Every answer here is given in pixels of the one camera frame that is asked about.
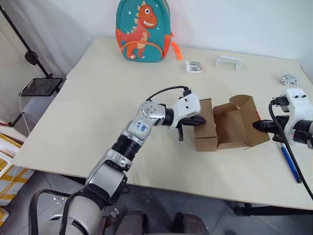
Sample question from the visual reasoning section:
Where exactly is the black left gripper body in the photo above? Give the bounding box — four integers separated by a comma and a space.
178, 115, 196, 142

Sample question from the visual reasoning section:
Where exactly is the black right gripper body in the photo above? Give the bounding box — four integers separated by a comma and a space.
268, 116, 291, 141

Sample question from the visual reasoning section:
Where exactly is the brown cardboard box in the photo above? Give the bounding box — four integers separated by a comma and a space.
194, 94, 271, 152

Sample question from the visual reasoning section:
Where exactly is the blue pen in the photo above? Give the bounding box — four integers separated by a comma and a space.
278, 143, 303, 184

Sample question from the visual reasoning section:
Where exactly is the small white green-printed box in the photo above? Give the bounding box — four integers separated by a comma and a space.
185, 60, 203, 74

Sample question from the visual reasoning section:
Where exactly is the white flat box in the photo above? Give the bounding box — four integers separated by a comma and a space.
0, 119, 27, 149

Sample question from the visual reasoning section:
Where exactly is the yellow taped cardboard box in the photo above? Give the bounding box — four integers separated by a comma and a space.
0, 151, 35, 207

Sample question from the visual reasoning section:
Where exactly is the cluster of small metal parts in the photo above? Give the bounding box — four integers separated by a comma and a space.
278, 72, 301, 86

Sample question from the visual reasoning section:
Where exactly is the teal dinosaur backpack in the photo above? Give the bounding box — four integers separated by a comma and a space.
114, 0, 184, 64

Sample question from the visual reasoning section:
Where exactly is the dark brown rounded shape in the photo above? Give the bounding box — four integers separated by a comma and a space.
121, 210, 148, 235
175, 212, 210, 235

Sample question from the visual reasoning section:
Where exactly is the black mesh tray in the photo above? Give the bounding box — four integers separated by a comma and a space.
19, 77, 64, 97

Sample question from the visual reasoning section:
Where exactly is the black tripod stand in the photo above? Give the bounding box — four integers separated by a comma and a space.
0, 4, 61, 128

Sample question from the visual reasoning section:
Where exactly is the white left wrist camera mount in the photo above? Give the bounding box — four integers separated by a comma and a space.
170, 92, 201, 129

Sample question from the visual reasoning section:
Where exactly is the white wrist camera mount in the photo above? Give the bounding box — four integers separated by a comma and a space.
285, 88, 313, 147
170, 92, 201, 129

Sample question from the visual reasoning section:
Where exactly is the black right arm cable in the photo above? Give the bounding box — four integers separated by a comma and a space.
268, 95, 313, 200

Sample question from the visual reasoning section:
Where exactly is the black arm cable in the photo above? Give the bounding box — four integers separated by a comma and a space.
268, 95, 313, 200
146, 85, 193, 102

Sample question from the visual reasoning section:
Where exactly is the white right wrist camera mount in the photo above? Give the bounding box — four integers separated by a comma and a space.
285, 88, 313, 147

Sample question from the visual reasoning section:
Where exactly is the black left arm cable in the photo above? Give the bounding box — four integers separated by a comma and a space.
146, 85, 193, 102

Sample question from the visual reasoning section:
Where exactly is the white plastic bracket stand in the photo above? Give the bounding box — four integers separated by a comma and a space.
214, 55, 243, 71

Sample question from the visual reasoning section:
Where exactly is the black table frame bar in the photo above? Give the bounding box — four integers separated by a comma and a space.
234, 203, 313, 217

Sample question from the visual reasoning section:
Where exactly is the thin white cable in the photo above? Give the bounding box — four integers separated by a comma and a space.
19, 84, 31, 128

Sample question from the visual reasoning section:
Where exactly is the thick black body cable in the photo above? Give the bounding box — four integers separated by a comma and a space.
28, 189, 86, 235

